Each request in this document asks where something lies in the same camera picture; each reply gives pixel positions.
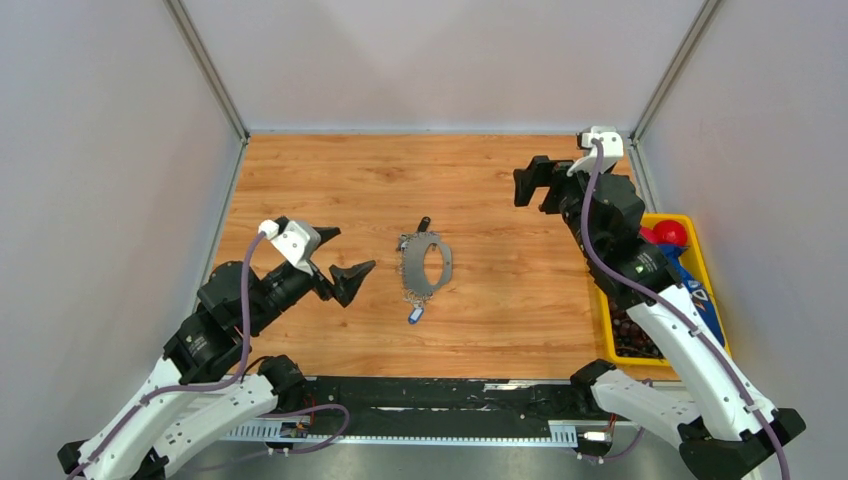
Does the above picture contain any slotted cable duct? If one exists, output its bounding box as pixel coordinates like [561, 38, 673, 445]
[222, 412, 579, 448]

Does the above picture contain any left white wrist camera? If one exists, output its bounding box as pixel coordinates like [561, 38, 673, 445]
[258, 217, 321, 276]

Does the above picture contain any blue chips bag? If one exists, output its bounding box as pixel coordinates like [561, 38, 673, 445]
[658, 244, 727, 347]

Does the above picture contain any black headed key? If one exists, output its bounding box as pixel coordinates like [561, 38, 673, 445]
[396, 216, 431, 252]

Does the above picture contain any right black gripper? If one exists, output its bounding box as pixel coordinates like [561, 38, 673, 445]
[513, 155, 605, 259]

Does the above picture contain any purple grapes bunch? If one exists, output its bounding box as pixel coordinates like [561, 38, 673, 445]
[608, 300, 664, 360]

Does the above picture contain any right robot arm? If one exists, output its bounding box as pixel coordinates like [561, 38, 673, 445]
[513, 156, 806, 479]

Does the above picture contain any yellow plastic bin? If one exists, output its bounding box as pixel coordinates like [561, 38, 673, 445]
[594, 213, 730, 367]

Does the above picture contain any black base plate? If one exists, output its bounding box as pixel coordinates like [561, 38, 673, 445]
[274, 376, 611, 430]

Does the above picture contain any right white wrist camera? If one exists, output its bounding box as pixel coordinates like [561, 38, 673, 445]
[566, 126, 625, 176]

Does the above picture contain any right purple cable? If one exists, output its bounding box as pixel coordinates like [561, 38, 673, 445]
[578, 137, 792, 480]

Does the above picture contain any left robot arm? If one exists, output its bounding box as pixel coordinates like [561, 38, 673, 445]
[57, 217, 376, 479]

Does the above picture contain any pink ball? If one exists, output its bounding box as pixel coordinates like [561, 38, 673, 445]
[640, 226, 660, 244]

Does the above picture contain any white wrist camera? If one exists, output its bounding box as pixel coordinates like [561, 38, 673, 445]
[258, 217, 321, 276]
[566, 126, 625, 176]

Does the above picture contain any purple cable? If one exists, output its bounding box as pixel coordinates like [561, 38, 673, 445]
[578, 137, 792, 480]
[66, 231, 268, 480]

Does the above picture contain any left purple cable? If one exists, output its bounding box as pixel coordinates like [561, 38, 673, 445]
[66, 231, 268, 480]

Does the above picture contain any red ball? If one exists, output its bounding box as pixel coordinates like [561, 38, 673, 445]
[652, 219, 689, 247]

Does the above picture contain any metal keyring plate with rings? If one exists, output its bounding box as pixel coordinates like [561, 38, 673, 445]
[397, 231, 453, 309]

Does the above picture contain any blue key tag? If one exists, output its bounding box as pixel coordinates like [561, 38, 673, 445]
[407, 305, 425, 325]

